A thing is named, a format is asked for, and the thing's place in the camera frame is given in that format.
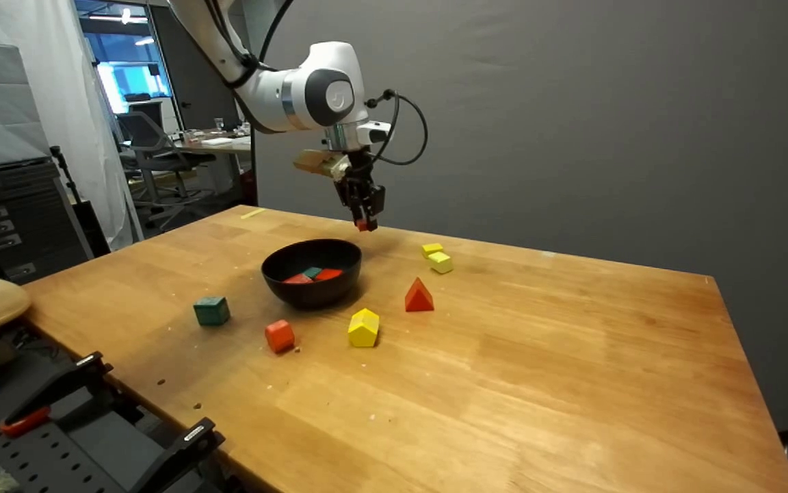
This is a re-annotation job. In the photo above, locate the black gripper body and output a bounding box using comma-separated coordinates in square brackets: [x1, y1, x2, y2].
[335, 147, 384, 198]

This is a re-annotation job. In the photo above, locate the red triangular block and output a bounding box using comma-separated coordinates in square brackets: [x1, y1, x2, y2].
[402, 274, 438, 314]

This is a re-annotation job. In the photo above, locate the black perforated workbench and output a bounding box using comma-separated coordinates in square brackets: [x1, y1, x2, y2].
[0, 325, 253, 493]

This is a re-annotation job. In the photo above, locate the tan wrist camera mount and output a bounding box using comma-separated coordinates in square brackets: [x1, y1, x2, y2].
[294, 147, 354, 180]

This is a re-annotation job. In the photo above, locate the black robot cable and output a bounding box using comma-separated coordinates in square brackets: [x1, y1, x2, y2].
[361, 87, 433, 170]

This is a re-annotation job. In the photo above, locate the black leaning stand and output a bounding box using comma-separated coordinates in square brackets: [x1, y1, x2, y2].
[49, 146, 116, 259]

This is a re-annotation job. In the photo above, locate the yellow house-shaped block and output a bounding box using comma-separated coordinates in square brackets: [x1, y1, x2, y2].
[344, 304, 386, 350]

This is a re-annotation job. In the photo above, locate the green cube block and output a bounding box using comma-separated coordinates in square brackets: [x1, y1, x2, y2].
[193, 292, 232, 329]

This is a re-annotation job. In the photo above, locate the orange cube block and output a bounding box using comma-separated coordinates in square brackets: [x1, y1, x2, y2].
[262, 317, 298, 355]

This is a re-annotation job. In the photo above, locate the background desk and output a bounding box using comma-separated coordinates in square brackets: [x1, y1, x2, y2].
[173, 126, 258, 159]

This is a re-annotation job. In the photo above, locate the grey fabric backdrop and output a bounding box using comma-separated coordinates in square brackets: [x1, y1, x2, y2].
[250, 0, 788, 437]

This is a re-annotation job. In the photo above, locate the blue lit monitor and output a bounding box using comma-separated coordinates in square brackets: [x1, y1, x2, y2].
[78, 0, 179, 118]

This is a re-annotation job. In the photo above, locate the white curtain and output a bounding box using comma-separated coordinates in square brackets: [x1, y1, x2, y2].
[0, 0, 146, 252]

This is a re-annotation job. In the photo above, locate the dark door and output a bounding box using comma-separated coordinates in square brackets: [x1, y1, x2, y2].
[156, 6, 243, 132]

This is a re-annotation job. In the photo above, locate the black drawer cabinet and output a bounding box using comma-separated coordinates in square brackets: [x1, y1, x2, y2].
[0, 155, 98, 285]

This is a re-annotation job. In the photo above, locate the black bowl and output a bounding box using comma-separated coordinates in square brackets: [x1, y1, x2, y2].
[261, 236, 366, 313]

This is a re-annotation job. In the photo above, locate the dark office chair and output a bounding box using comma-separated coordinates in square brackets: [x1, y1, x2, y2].
[124, 106, 220, 229]

